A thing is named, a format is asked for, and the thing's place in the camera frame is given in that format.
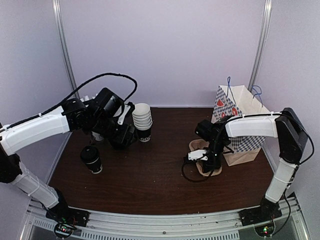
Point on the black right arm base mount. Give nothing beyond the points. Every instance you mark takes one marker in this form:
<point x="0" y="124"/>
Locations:
<point x="259" y="214"/>

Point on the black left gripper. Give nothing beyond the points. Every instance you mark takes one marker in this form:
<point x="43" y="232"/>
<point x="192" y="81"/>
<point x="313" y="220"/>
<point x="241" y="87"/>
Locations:
<point x="124" y="137"/>

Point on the paper cups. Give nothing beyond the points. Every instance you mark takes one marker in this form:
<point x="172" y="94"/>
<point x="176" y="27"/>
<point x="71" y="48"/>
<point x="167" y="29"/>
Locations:
<point x="143" y="121"/>

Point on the white paper straw cup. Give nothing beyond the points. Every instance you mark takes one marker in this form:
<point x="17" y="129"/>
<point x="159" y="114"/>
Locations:
<point x="97" y="137"/>

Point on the blue checkered paper bag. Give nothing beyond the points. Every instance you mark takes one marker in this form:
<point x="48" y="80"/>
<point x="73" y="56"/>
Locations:
<point x="245" y="109"/>

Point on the cardboard cup carrier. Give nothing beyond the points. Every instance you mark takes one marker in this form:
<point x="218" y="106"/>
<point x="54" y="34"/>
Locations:
<point x="200" y="144"/>

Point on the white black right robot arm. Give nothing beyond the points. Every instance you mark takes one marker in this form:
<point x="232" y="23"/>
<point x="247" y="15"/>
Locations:
<point x="283" y="130"/>

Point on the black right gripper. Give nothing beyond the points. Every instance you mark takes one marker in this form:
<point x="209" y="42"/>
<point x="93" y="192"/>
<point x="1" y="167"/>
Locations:
<point x="214" y="165"/>

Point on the aluminium table front rail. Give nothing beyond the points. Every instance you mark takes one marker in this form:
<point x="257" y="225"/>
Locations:
<point x="223" y="225"/>

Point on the black plastic cup lid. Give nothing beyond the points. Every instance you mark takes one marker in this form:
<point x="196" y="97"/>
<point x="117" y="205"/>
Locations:
<point x="89" y="154"/>

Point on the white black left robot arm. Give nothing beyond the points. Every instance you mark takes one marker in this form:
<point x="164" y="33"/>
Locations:
<point x="103" y="115"/>

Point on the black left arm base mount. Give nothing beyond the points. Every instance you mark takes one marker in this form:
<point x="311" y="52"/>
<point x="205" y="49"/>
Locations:
<point x="64" y="214"/>

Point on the black white paper cup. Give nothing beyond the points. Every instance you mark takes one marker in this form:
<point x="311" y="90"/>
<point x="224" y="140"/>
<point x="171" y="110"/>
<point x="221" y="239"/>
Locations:
<point x="95" y="166"/>

